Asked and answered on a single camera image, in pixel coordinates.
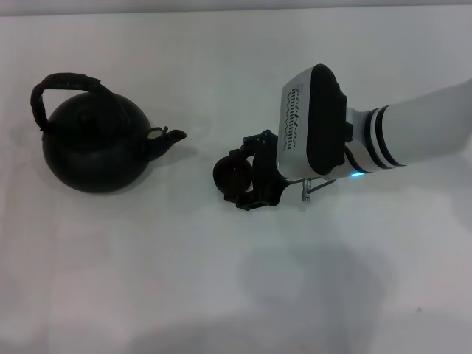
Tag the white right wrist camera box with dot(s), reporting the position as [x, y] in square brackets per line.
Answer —
[317, 121]

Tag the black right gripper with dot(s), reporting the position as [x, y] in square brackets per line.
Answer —
[267, 173]

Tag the small black teacup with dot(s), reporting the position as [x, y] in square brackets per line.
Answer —
[232, 175]

